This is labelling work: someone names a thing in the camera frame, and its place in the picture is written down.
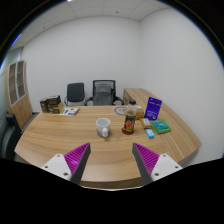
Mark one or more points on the small dark brown box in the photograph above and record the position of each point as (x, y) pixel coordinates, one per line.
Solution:
(43, 105)

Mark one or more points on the flat green box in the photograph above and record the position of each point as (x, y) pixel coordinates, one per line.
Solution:
(160, 126)

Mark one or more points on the black leather armchair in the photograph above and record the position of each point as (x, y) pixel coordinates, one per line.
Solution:
(8, 136)

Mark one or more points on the purple hanging package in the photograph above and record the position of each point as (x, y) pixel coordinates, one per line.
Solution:
(153, 108)

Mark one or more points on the grey mesh office chair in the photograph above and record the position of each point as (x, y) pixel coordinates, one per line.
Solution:
(103, 94)

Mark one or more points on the green and white leaflet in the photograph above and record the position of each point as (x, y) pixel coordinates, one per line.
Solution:
(69, 111)

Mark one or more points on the wooden side desk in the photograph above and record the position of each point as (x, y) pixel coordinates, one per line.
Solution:
(133, 95)

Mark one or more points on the black office chair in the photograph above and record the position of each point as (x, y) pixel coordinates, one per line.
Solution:
(75, 91)

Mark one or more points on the small light blue box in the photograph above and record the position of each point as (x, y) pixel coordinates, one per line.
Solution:
(149, 133)

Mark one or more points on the clear bottle with black cap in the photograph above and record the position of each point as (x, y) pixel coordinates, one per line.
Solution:
(129, 121)

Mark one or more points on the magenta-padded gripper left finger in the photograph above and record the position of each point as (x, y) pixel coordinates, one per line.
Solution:
(60, 165)

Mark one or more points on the orange-brown cardboard box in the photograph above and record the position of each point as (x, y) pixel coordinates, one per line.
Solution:
(140, 112)

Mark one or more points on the white and grey mug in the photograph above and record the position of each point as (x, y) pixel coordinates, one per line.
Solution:
(102, 126)

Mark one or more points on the small yellow-brown box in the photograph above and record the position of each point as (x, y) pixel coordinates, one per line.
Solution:
(145, 123)

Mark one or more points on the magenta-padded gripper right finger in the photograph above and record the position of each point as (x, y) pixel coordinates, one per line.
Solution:
(163, 165)

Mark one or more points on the wooden glass-door cabinet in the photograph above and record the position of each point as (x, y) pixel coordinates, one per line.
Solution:
(20, 100)

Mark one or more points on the large dark brown box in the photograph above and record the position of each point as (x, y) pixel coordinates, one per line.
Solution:
(55, 102)

